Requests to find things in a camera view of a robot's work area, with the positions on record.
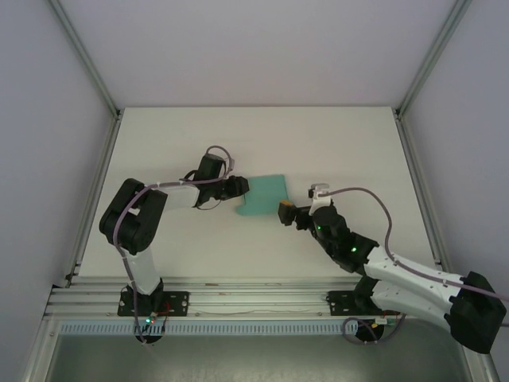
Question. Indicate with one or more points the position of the metal sheet panel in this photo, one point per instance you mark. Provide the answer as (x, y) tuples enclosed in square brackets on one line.
[(254, 358)]

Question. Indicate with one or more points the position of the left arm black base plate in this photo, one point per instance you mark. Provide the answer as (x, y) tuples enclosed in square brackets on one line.
[(177, 303)]

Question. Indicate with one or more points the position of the small lit circuit board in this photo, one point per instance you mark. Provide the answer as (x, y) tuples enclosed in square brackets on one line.
[(149, 319)]

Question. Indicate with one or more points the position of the aluminium side rail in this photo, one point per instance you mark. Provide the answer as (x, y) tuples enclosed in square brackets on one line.
[(417, 167), (99, 179)]

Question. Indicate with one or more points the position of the small green connector board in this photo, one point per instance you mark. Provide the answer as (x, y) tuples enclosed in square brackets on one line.
[(383, 320)]

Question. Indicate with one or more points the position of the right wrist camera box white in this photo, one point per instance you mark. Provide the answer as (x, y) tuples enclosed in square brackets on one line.
[(320, 195)]

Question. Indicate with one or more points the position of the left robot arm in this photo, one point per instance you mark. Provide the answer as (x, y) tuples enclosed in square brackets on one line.
[(135, 227)]

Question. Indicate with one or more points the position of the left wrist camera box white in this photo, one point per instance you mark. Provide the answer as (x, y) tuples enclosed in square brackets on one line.
[(232, 164)]

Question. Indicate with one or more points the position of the aluminium mounting rail beam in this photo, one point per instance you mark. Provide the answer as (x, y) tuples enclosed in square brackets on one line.
[(254, 296)]

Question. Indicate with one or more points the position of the aluminium frame post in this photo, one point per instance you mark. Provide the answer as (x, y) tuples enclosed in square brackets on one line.
[(85, 55), (433, 55)]

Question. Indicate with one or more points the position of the green paper box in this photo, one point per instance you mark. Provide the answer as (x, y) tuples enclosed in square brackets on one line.
[(262, 195)]

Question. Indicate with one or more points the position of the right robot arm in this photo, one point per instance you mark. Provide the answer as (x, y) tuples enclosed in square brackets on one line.
[(413, 290)]

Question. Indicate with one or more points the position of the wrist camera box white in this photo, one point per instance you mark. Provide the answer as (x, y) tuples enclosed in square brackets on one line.
[(232, 164), (320, 195)]

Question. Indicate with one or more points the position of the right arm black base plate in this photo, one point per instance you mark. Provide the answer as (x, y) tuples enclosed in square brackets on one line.
[(338, 302)]

